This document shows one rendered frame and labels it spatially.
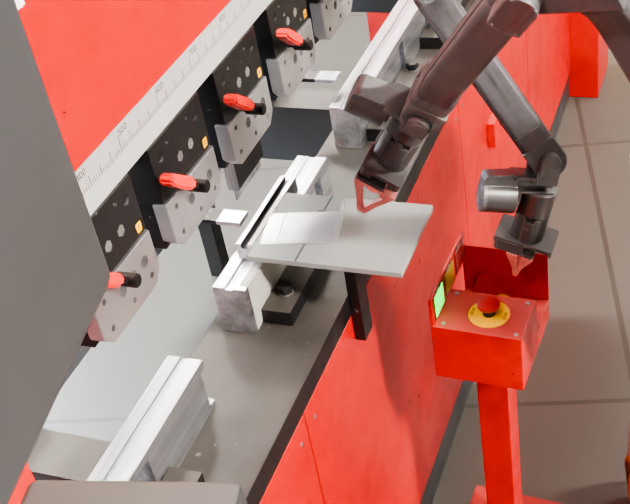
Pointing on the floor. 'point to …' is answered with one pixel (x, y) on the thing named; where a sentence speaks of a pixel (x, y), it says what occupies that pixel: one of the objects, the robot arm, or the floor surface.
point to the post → (214, 247)
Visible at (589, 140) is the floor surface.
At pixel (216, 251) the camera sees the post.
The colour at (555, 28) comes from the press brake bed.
